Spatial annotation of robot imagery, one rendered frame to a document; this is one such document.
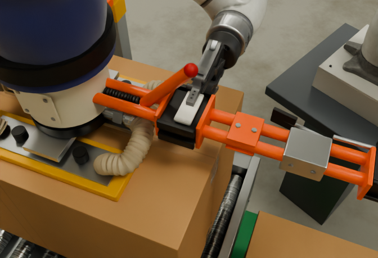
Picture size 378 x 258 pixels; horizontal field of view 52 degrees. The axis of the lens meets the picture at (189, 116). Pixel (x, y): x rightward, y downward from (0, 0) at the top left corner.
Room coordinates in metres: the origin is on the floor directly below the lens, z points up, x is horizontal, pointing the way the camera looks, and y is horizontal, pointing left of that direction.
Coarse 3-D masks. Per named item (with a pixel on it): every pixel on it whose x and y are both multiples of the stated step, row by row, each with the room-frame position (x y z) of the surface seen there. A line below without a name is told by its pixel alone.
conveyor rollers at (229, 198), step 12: (240, 180) 0.67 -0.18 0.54; (228, 192) 0.62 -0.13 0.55; (228, 204) 0.58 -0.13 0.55; (216, 216) 0.54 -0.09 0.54; (228, 216) 0.54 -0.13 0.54; (216, 228) 0.49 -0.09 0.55; (0, 240) 0.46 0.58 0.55; (24, 240) 0.46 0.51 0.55; (216, 240) 0.46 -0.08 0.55; (0, 252) 0.43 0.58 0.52; (24, 252) 0.42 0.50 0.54; (48, 252) 0.42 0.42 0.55; (204, 252) 0.42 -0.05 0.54; (216, 252) 0.42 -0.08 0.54
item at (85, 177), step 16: (0, 112) 0.53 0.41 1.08; (16, 128) 0.47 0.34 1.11; (32, 128) 0.49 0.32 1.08; (0, 144) 0.45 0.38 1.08; (16, 144) 0.45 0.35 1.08; (80, 144) 0.45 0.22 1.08; (96, 144) 0.45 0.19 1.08; (16, 160) 0.41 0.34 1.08; (32, 160) 0.41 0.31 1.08; (48, 160) 0.41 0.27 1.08; (64, 160) 0.41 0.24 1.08; (80, 160) 0.40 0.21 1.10; (64, 176) 0.38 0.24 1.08; (80, 176) 0.37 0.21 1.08; (96, 176) 0.37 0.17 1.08; (112, 176) 0.37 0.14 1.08; (128, 176) 0.38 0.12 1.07; (96, 192) 0.35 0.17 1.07; (112, 192) 0.34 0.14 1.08
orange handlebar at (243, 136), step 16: (112, 0) 0.78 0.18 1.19; (112, 80) 0.51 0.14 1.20; (96, 96) 0.47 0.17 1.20; (128, 112) 0.44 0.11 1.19; (144, 112) 0.44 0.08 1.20; (224, 112) 0.43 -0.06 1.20; (240, 112) 0.43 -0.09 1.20; (208, 128) 0.40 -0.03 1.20; (240, 128) 0.40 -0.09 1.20; (256, 128) 0.40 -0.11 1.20; (272, 128) 0.40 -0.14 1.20; (240, 144) 0.37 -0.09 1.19; (256, 144) 0.37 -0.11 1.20; (336, 144) 0.37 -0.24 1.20; (352, 160) 0.34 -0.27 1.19; (336, 176) 0.31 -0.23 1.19; (352, 176) 0.31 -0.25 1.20
